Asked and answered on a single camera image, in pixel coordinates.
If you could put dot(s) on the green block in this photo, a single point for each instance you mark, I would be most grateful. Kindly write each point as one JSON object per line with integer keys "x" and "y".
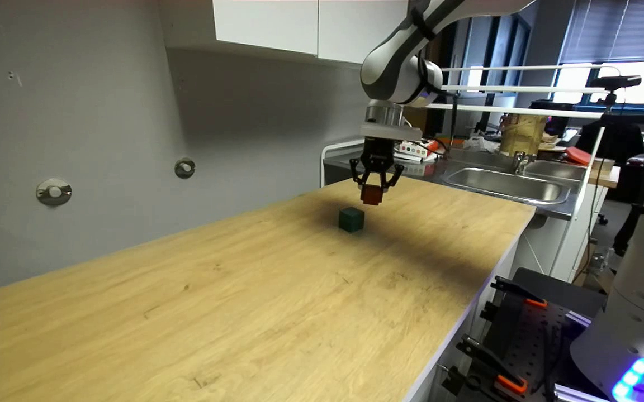
{"x": 352, "y": 219}

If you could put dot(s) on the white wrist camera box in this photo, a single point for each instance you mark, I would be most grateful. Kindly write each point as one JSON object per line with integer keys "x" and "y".
{"x": 393, "y": 133}

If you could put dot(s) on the round wall outlet left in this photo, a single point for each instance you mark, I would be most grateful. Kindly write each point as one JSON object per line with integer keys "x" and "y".
{"x": 55, "y": 192}

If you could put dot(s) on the white wall cabinet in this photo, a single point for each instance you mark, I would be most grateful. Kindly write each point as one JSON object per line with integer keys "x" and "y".
{"x": 329, "y": 29}

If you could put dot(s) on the black clamp rack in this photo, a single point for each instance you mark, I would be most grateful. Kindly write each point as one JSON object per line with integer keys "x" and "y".
{"x": 525, "y": 357}

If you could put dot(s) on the stainless steel sink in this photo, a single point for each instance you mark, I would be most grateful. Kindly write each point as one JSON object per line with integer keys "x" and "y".
{"x": 511, "y": 186}

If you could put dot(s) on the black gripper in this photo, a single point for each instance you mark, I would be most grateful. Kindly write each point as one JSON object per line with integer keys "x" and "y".
{"x": 377, "y": 158}

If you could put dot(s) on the round wall outlet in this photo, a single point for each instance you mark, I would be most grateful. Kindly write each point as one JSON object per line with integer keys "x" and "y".
{"x": 185, "y": 169}
{"x": 55, "y": 192}

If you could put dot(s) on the camera on tripod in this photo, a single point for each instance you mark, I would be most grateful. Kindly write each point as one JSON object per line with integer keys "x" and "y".
{"x": 601, "y": 120}

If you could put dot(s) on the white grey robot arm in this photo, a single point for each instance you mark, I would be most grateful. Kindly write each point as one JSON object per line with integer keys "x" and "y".
{"x": 396, "y": 74}

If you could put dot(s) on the round wall outlet right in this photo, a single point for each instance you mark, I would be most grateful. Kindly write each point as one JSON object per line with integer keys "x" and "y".
{"x": 185, "y": 169}

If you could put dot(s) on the beige jug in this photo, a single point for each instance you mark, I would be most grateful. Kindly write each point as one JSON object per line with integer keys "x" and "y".
{"x": 523, "y": 133}

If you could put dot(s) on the orange block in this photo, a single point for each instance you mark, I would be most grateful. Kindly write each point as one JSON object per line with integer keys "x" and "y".
{"x": 373, "y": 195}

